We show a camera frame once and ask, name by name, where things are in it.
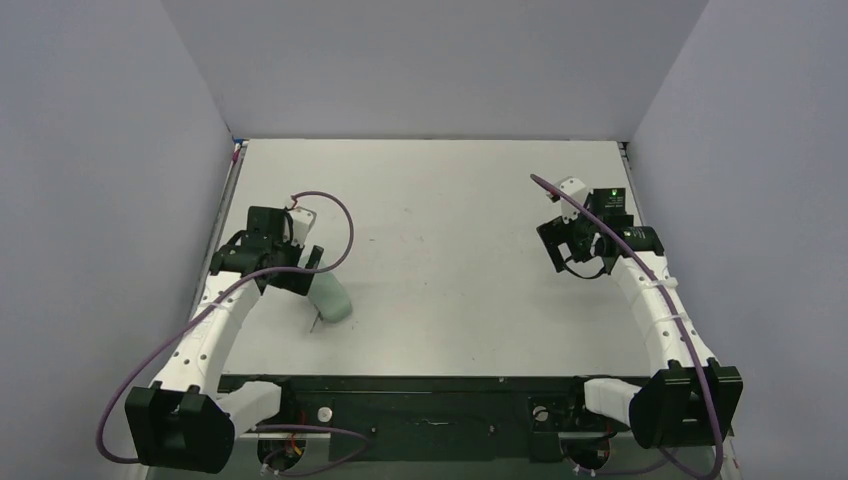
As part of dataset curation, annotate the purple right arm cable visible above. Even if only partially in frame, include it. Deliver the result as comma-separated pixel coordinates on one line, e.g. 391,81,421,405
529,174,725,480

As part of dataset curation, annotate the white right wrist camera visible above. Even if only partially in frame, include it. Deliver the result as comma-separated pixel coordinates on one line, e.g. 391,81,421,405
558,176,591,223

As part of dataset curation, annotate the mint green umbrella case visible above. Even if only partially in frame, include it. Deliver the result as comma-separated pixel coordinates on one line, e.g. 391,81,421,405
307,272,353,326

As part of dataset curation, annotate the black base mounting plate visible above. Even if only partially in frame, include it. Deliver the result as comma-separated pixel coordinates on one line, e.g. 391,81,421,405
217,374,632,472

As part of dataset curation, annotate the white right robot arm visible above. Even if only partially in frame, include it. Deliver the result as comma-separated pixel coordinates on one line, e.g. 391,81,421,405
536,191,743,449

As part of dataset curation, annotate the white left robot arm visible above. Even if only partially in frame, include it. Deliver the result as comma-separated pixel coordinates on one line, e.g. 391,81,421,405
124,205,323,473

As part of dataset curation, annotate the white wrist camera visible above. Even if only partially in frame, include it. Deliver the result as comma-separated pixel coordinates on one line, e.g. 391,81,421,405
284,207,317,247
558,176,591,223

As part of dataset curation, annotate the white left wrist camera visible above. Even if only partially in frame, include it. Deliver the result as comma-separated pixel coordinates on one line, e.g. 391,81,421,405
284,207,317,247

